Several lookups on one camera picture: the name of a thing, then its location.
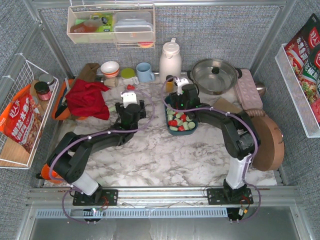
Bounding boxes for clear plastic containers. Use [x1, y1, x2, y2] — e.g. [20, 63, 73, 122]
[113, 11, 154, 43]

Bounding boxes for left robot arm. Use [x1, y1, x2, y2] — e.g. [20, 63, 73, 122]
[47, 100, 146, 196]

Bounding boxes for steel pot with lid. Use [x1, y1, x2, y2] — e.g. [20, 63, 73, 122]
[187, 58, 243, 96]

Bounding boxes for left wire basket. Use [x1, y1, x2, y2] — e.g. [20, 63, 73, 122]
[0, 54, 59, 169]

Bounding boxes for green lid white cup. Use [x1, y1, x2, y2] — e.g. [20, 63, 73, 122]
[120, 68, 139, 85]

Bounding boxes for white thermos jug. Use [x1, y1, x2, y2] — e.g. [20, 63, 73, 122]
[159, 38, 182, 83]

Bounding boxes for dark lid jar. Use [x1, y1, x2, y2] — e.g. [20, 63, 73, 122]
[34, 81, 52, 101]

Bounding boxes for silver lid jar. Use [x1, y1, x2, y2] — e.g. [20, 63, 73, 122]
[39, 73, 55, 92]

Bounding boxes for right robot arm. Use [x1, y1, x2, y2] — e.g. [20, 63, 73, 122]
[169, 84, 260, 202]

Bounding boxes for red capsule cluster front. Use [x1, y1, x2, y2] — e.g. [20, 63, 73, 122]
[168, 120, 178, 127]

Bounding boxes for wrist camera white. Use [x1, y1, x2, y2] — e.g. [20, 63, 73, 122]
[120, 91, 138, 108]
[174, 77, 189, 96]

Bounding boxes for red snack bag left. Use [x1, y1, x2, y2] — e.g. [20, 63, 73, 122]
[0, 84, 43, 154]

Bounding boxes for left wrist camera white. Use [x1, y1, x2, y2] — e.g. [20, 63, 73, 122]
[120, 91, 138, 108]

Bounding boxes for cork mat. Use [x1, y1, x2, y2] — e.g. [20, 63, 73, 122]
[213, 97, 243, 114]

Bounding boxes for right white rack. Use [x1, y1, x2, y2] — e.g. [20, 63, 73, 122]
[274, 43, 320, 138]

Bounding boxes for green capsule cluster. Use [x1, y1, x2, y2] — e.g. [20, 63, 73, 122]
[167, 114, 174, 121]
[187, 121, 196, 130]

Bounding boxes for orange cup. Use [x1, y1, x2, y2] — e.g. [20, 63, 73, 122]
[40, 164, 63, 184]

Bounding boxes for red snack bags right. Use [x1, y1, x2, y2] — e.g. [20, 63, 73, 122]
[284, 13, 320, 123]

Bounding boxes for brown cloth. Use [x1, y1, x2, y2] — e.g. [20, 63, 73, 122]
[77, 62, 100, 83]

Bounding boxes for teal storage basket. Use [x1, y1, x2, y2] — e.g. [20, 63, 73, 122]
[164, 105, 198, 136]

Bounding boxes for white orange bowl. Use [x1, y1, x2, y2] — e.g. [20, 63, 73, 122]
[100, 61, 120, 78]

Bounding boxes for orange spice bottle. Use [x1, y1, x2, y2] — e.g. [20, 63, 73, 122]
[165, 75, 174, 93]

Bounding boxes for round wooden board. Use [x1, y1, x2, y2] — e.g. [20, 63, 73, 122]
[251, 116, 285, 172]

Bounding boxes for red cloth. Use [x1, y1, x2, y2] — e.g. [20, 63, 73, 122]
[65, 78, 110, 120]

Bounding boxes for wall wire basket top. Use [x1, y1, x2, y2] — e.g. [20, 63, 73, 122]
[66, 2, 156, 49]

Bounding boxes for glass spice jar lying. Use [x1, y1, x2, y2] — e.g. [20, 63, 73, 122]
[103, 77, 119, 88]

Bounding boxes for blue mug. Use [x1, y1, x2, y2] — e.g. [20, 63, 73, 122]
[136, 62, 155, 83]

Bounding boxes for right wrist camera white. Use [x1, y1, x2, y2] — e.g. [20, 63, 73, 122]
[174, 77, 189, 96]

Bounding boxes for red capsule cluster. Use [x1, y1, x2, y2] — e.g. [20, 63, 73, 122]
[180, 114, 187, 122]
[168, 120, 178, 127]

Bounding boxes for pink egg tray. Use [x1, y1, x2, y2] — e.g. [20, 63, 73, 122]
[234, 68, 263, 110]

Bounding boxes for orange tray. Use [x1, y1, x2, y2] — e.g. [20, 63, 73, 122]
[51, 81, 71, 121]

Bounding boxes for red capsule back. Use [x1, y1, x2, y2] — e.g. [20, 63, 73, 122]
[126, 84, 136, 90]

